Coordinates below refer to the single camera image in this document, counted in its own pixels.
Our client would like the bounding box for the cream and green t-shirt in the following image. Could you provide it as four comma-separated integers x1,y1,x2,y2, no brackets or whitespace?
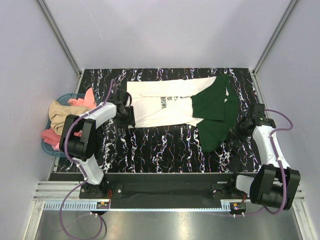
126,74,239,152

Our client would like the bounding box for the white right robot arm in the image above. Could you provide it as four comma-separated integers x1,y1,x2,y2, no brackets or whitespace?
227,103,301,213

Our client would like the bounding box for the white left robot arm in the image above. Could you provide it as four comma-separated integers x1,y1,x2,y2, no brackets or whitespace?
59,90,135,198

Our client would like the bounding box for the beige t-shirt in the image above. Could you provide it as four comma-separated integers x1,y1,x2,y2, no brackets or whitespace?
48,100,89,136

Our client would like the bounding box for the pink t-shirt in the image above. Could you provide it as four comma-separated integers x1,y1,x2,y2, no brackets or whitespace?
41,88,98,151

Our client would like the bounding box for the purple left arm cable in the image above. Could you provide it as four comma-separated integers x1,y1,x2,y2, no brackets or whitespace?
59,79,117,238

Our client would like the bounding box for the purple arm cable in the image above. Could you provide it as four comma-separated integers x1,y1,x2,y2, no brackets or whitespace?
207,108,293,217
59,79,117,238

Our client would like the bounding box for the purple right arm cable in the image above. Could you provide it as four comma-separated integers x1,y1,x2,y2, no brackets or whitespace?
207,108,293,217

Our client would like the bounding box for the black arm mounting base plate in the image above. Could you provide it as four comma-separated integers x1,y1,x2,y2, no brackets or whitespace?
48,172,258,210

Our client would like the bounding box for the grey slotted cable duct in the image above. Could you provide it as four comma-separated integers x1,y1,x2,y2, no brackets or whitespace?
44,200,231,212

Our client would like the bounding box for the left aluminium frame post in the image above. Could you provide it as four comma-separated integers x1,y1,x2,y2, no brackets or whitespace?
35,0,82,77

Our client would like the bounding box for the aluminium frame post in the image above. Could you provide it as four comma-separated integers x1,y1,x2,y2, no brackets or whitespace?
252,0,300,76
35,0,82,77

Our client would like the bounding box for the right aluminium frame post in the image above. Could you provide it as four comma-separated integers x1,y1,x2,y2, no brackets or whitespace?
252,0,300,76

